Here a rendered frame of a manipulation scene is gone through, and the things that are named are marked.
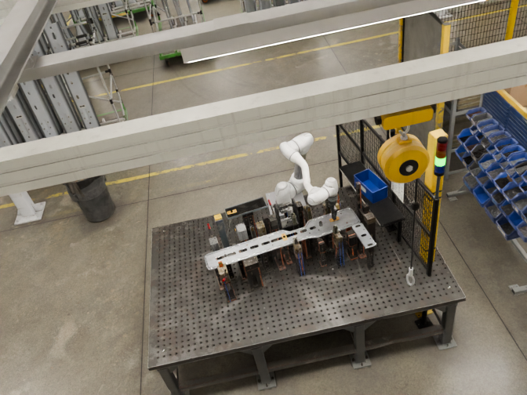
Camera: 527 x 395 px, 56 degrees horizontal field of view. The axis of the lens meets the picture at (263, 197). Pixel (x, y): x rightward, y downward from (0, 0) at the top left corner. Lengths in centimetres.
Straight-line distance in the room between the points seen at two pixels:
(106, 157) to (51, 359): 428
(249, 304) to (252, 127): 302
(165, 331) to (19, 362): 190
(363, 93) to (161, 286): 352
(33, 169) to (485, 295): 445
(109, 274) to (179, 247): 132
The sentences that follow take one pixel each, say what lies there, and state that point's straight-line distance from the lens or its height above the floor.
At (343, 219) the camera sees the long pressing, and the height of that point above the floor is 100.
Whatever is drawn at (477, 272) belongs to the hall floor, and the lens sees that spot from 542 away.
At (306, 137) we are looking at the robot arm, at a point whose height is 156.
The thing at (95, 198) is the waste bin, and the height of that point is 38.
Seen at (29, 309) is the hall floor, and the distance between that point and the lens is 616.
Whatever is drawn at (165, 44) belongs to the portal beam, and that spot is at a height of 331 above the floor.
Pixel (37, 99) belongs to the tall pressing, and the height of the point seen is 103.
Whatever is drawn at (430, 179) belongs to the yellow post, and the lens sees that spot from 385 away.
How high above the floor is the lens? 408
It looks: 41 degrees down
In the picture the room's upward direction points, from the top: 11 degrees counter-clockwise
